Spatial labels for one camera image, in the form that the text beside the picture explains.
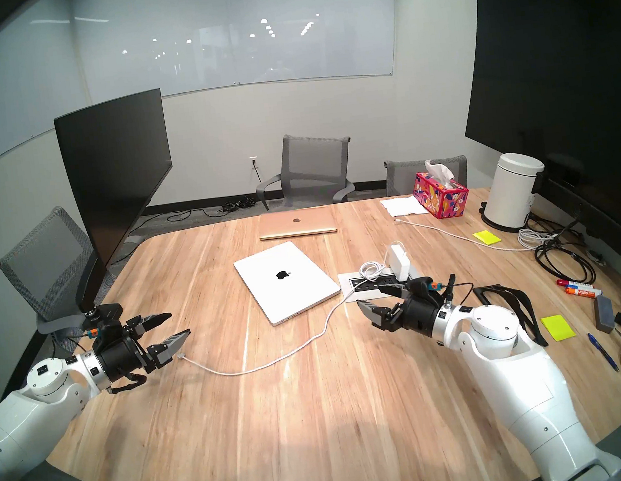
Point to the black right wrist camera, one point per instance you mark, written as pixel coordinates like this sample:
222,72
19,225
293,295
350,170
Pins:
421,286

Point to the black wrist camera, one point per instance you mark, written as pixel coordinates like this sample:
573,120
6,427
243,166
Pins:
421,286
109,328

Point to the white Expo marker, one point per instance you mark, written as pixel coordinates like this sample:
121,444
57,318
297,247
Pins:
583,291

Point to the red floral tissue box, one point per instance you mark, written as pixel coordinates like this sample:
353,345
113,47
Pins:
439,197

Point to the red whiteboard marker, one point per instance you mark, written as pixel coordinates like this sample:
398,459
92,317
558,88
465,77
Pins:
570,283

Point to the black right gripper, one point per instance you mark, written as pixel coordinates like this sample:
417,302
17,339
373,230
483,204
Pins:
422,313

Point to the grey mesh office chair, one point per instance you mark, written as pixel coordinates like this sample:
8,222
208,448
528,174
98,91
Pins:
45,262
403,176
312,159

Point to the blue pen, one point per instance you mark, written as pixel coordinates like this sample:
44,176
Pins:
603,351

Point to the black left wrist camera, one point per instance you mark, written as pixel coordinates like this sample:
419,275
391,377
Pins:
109,328

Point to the silver MacBook laptop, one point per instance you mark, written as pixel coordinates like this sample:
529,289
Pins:
287,281

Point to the black curved monitor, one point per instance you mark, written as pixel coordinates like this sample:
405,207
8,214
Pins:
113,170

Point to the white paper napkin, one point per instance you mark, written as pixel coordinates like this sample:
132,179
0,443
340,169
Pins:
401,205

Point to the black folding stand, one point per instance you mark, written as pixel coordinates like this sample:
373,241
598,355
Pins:
523,302

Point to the white cylindrical bin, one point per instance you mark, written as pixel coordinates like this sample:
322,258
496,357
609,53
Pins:
513,189

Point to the black video bar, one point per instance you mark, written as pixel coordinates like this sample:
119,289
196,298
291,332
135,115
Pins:
604,223

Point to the yellow sticky note pad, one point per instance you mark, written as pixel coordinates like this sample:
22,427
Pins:
487,237
558,327

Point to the white power adapter brick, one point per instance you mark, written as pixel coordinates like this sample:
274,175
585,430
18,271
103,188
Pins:
399,263

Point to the gold MacBook laptop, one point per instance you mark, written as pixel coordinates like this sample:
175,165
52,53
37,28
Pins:
297,223

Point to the grey table power outlet plate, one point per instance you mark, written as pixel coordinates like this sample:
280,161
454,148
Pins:
349,289

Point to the grey whiteboard eraser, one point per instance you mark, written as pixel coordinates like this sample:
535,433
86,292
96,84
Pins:
603,314

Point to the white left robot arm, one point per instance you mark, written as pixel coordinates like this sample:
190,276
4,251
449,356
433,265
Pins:
29,408

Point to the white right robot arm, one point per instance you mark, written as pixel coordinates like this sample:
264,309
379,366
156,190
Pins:
515,375

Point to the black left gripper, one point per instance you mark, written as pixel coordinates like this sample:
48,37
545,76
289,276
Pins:
120,356

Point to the large black wall screen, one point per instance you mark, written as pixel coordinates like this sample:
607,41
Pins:
547,65

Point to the glass wall whiteboard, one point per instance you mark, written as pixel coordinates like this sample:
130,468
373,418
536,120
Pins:
236,28
3,83

